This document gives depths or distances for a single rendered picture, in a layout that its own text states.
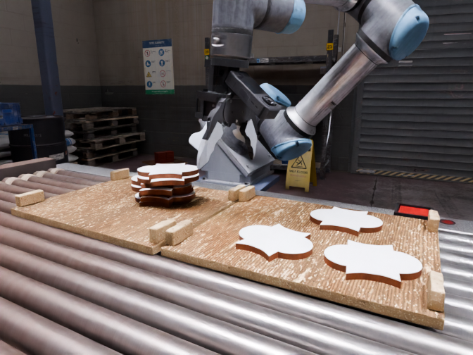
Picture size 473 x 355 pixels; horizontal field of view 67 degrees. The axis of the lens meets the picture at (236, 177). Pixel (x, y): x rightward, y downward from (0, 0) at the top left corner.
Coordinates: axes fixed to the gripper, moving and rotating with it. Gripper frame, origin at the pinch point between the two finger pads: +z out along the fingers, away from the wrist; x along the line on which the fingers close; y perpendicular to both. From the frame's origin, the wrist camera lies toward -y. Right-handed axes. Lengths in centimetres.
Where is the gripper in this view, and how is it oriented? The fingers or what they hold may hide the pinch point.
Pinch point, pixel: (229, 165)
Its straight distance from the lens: 70.6
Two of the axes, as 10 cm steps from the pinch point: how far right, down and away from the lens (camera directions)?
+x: -6.9, 1.6, -7.1
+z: -0.8, 9.5, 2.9
